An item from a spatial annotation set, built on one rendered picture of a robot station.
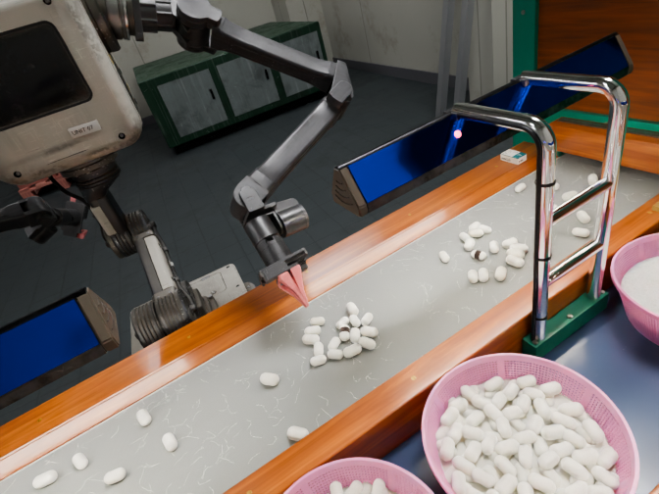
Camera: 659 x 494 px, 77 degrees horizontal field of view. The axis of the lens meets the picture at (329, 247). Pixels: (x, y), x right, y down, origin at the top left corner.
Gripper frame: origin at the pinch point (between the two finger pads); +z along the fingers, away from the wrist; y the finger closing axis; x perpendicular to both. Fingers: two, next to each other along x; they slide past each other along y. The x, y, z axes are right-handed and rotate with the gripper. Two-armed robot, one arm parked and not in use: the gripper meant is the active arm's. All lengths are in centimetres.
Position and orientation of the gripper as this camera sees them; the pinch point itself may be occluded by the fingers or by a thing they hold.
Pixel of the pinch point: (305, 303)
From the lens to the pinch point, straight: 81.4
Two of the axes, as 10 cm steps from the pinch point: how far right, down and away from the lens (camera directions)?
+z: 5.3, 8.1, -2.7
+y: 8.4, -4.6, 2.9
